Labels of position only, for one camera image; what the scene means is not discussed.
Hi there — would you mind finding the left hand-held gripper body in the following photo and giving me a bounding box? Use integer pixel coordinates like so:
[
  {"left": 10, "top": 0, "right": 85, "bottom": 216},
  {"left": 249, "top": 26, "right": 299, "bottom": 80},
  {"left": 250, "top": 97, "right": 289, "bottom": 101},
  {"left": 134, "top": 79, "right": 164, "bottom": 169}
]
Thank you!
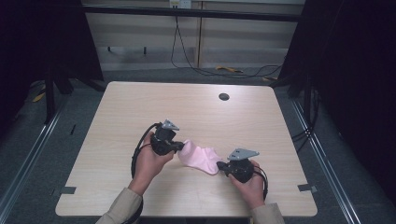
[{"left": 149, "top": 119, "right": 181, "bottom": 157}]

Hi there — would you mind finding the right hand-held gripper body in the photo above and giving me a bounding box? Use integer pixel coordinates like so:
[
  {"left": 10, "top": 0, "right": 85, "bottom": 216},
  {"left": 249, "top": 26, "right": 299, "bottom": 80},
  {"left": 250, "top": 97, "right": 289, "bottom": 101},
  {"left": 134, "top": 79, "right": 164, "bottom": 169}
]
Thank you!
[{"left": 224, "top": 147, "right": 261, "bottom": 184}]

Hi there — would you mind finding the person's right hand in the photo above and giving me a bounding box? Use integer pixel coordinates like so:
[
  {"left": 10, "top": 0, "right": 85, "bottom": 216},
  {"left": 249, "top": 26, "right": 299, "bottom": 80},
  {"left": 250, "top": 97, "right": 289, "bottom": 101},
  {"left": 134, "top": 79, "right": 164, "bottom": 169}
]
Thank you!
[{"left": 228, "top": 160, "right": 266, "bottom": 210}]

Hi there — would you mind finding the person's left hand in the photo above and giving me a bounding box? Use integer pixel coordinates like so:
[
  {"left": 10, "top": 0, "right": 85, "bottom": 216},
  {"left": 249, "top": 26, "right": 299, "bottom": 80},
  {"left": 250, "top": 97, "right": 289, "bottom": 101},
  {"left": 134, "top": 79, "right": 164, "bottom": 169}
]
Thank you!
[{"left": 127, "top": 132, "right": 176, "bottom": 197}]

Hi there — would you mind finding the grey tape strip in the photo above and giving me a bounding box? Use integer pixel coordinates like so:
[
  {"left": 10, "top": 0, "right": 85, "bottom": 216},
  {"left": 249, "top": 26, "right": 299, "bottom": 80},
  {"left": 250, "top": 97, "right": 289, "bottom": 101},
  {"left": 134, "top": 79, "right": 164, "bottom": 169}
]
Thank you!
[
  {"left": 297, "top": 183, "right": 318, "bottom": 193},
  {"left": 59, "top": 186, "right": 78, "bottom": 196}
]

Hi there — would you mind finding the yellow floor object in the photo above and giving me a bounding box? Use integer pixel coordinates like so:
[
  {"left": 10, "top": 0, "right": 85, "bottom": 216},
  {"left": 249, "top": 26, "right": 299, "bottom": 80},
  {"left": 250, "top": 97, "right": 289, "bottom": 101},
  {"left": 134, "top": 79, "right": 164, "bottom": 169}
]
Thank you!
[
  {"left": 215, "top": 64, "right": 245, "bottom": 75},
  {"left": 32, "top": 91, "right": 47, "bottom": 104}
]

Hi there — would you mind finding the black metal stand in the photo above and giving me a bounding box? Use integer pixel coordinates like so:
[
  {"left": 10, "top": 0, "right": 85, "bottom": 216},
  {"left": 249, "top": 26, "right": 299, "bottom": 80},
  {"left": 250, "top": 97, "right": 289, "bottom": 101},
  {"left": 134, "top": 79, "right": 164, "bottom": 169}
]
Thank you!
[{"left": 43, "top": 64, "right": 58, "bottom": 125}]

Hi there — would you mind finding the black horizontal bar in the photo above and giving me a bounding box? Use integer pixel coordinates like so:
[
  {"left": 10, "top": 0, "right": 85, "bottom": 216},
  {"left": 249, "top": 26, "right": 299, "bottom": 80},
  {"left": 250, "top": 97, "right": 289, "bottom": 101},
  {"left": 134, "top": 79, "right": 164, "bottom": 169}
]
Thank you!
[{"left": 81, "top": 5, "right": 303, "bottom": 23}]

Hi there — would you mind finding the black curtain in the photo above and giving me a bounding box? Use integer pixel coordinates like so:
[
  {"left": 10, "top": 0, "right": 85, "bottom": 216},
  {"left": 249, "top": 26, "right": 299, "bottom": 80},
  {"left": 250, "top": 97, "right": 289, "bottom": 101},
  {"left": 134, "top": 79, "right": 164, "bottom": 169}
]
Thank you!
[
  {"left": 0, "top": 0, "right": 105, "bottom": 132},
  {"left": 277, "top": 0, "right": 396, "bottom": 197}
]

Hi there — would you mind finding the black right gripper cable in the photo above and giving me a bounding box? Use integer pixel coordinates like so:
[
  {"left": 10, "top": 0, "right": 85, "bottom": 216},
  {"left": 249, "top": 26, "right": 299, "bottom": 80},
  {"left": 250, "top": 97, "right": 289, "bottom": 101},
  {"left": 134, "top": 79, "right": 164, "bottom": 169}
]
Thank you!
[{"left": 252, "top": 165, "right": 270, "bottom": 201}]

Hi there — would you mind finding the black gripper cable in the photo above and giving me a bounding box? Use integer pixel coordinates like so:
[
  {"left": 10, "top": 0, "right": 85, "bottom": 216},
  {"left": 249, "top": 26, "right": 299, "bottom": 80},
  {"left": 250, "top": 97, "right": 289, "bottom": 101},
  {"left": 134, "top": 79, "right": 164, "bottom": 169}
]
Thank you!
[
  {"left": 252, "top": 165, "right": 270, "bottom": 201},
  {"left": 122, "top": 122, "right": 163, "bottom": 224}
]

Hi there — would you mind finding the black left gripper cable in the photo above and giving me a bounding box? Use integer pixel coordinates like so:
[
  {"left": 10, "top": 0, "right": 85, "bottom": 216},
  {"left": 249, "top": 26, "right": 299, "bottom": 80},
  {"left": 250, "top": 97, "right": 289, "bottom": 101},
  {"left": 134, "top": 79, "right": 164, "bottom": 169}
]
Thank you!
[{"left": 122, "top": 122, "right": 163, "bottom": 224}]

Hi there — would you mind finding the black floor cable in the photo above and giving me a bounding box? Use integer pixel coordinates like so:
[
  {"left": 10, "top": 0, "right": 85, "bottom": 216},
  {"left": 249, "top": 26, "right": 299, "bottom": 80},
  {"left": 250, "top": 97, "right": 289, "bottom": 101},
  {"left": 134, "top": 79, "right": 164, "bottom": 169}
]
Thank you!
[{"left": 169, "top": 15, "right": 284, "bottom": 79}]

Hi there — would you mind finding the black cable bundle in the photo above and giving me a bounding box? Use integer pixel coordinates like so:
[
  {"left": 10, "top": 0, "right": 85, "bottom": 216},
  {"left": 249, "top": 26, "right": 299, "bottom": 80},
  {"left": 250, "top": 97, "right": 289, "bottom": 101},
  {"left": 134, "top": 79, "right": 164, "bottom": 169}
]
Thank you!
[{"left": 290, "top": 88, "right": 321, "bottom": 153}]

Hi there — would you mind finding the metal floor rail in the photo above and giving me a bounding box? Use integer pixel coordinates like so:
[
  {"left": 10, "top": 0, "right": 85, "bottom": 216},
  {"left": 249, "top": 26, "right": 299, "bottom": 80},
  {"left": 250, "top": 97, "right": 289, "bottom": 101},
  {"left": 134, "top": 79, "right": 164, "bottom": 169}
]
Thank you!
[
  {"left": 0, "top": 102, "right": 64, "bottom": 216},
  {"left": 290, "top": 98, "right": 363, "bottom": 224}
]

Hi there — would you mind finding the white wall socket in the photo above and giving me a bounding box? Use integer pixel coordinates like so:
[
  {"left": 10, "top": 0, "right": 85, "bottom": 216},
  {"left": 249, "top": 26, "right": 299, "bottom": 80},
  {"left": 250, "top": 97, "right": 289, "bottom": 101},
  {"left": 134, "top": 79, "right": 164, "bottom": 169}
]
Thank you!
[{"left": 168, "top": 0, "right": 192, "bottom": 9}]

